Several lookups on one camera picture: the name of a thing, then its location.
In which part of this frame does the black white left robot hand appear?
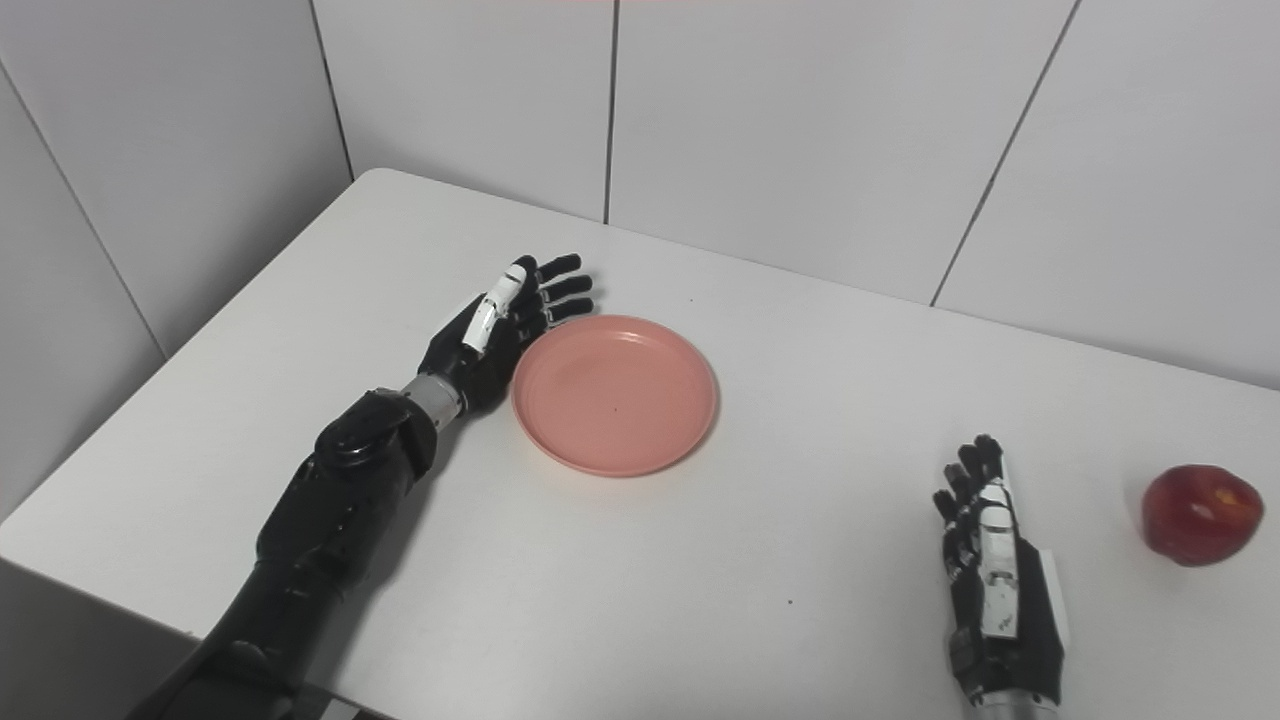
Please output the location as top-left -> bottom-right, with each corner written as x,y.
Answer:
418,253 -> 595,416

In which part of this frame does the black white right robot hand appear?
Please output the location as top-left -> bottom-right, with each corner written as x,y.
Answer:
932,433 -> 1069,709

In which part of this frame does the pink round plate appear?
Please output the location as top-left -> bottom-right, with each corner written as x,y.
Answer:
511,315 -> 720,478

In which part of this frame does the red apple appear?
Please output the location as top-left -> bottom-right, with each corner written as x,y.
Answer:
1142,464 -> 1265,568

